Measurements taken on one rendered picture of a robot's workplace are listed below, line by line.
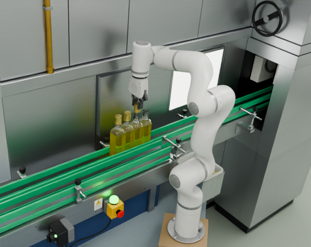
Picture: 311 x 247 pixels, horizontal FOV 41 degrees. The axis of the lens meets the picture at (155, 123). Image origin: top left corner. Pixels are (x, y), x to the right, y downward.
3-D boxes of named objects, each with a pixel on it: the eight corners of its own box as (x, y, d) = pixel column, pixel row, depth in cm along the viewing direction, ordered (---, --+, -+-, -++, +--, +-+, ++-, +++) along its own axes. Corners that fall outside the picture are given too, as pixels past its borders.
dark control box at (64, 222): (65, 230, 190) (65, 216, 186) (74, 240, 185) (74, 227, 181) (49, 237, 185) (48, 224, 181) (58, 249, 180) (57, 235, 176)
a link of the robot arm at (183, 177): (207, 202, 199) (213, 161, 187) (179, 219, 188) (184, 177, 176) (189, 189, 206) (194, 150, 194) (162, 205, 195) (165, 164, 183)
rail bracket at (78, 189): (80, 199, 190) (80, 176, 183) (89, 209, 185) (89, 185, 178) (72, 203, 188) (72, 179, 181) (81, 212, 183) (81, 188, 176)
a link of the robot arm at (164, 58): (199, 45, 179) (153, 42, 202) (172, 52, 170) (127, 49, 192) (200, 65, 182) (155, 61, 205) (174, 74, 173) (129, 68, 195)
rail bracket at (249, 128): (237, 129, 273) (244, 99, 262) (257, 141, 263) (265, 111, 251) (232, 131, 271) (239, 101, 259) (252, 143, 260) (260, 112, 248)
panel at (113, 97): (213, 94, 271) (221, 44, 253) (216, 95, 269) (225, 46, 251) (96, 134, 218) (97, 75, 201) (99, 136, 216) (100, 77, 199)
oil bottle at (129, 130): (125, 154, 222) (128, 120, 211) (132, 159, 219) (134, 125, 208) (117, 157, 219) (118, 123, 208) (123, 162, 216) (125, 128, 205)
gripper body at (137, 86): (127, 70, 199) (125, 91, 204) (140, 79, 192) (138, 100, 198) (139, 67, 203) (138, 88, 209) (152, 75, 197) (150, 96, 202)
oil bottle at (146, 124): (142, 147, 229) (145, 114, 218) (149, 153, 225) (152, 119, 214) (135, 151, 226) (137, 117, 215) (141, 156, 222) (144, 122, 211)
